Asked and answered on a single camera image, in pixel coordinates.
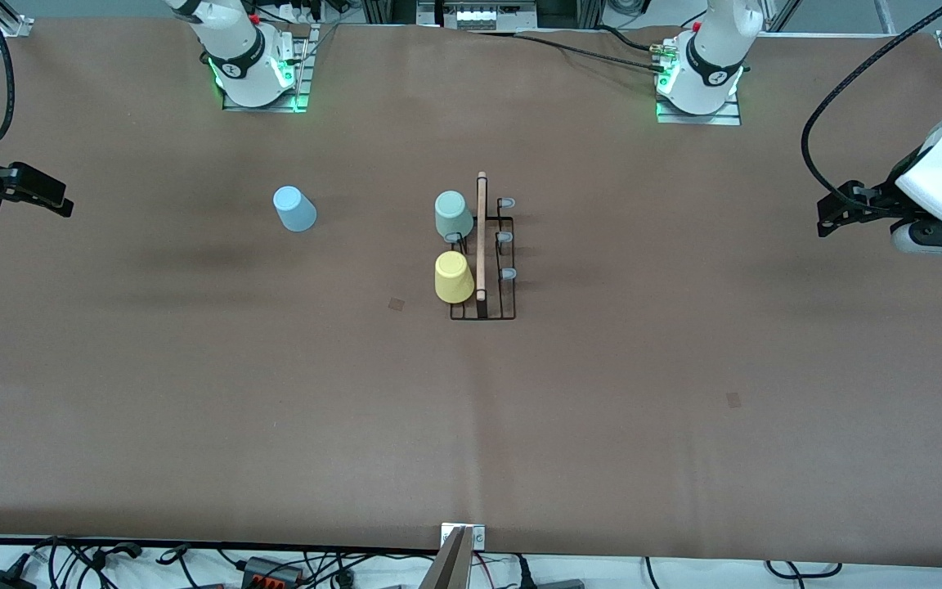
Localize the black wire cup holder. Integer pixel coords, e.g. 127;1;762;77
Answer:
441;171;518;321

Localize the pale green plastic cup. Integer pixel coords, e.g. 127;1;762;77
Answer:
433;191;474;244

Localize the yellow plastic cup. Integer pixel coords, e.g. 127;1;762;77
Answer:
434;250;475;304

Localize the light blue plastic cup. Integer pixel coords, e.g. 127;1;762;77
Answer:
273;186;317;232

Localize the grey control box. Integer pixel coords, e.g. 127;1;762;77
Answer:
438;0;539;31

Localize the black orange connector box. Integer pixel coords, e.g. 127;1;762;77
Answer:
242;557;306;587

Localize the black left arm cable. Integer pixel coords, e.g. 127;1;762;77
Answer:
801;0;942;214

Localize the aluminium left arm base plate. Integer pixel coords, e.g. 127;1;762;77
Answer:
656;86;742;126

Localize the black cable on table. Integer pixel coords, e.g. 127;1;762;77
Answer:
512;31;666;73
594;25;662;52

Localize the aluminium right arm base plate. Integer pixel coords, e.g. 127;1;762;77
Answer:
222;23;312;113

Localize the tangled black cable bundle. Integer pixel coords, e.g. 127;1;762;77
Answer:
0;536;439;589

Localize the black cable loop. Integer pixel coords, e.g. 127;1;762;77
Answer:
765;560;841;581

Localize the small metal bracket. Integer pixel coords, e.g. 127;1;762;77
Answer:
441;523;487;551

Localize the wooden camera post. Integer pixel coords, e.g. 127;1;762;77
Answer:
420;526;473;589

